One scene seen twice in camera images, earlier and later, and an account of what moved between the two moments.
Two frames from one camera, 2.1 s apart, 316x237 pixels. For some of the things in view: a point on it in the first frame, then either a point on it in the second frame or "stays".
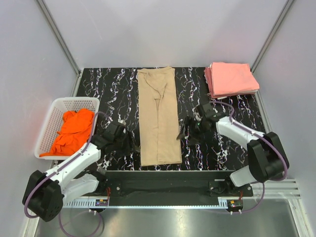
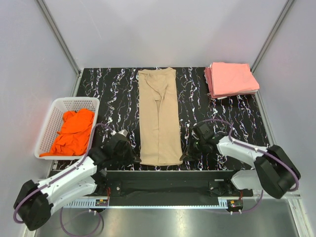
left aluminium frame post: (77, 71) stays
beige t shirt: (159, 131) stays
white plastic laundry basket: (54, 123) stays
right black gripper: (189, 123) to (189, 154)
